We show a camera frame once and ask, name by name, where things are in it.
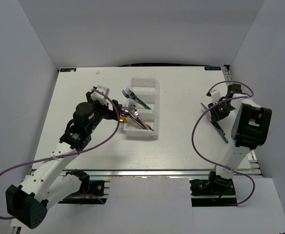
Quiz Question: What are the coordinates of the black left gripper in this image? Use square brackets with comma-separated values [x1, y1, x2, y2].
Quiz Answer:
[86, 92, 122, 134]

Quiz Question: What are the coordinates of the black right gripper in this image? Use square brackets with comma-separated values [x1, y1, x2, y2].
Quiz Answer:
[208, 99, 235, 122]

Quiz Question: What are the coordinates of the knife with teal handle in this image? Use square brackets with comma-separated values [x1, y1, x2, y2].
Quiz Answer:
[212, 122, 228, 144]

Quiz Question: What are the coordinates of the gold spoon ornate handle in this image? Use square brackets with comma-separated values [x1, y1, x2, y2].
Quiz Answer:
[120, 117, 153, 130]

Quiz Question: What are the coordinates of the purple metallic spoon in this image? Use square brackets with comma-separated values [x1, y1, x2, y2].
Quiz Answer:
[120, 110, 148, 130]

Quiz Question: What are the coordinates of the silver spoon green handle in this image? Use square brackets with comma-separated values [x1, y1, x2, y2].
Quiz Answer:
[120, 109, 153, 131]

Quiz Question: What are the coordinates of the plain silver fork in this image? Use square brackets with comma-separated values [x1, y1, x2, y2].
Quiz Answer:
[122, 88, 137, 99]

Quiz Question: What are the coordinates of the silver fork green handle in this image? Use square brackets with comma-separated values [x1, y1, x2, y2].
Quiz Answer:
[133, 97, 151, 110]

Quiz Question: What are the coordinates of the knife with dark handle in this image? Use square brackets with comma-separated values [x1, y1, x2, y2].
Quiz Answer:
[200, 103, 212, 122]

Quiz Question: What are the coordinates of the silver spoon pink handle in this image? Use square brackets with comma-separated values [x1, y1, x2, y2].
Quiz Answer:
[128, 103, 148, 126]

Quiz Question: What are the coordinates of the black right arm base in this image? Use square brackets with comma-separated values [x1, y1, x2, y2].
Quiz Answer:
[190, 171, 237, 207]

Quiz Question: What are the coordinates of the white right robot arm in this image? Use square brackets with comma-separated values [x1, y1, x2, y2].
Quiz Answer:
[206, 84, 272, 195]

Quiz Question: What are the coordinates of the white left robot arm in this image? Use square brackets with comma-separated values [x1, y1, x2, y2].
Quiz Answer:
[5, 85, 121, 229]

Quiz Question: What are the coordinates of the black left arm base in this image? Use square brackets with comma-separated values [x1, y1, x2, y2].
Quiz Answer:
[59, 180, 110, 205]

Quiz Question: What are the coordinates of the blue label sticker right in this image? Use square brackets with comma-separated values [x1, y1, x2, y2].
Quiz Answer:
[204, 66, 222, 71]

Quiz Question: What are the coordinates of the blue label sticker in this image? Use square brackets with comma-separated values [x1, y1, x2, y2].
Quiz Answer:
[204, 66, 222, 71]
[59, 68, 76, 72]

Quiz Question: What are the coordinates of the blue label sticker left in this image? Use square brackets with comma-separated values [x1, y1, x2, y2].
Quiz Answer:
[59, 68, 76, 72]

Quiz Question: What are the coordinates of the white three-compartment plastic tray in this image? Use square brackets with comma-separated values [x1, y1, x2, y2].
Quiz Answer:
[123, 77, 160, 140]

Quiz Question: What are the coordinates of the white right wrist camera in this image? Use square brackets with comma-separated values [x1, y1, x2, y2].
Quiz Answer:
[206, 89, 222, 104]

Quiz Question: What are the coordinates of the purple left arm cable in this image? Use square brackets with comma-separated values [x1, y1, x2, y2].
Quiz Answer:
[0, 89, 121, 220]

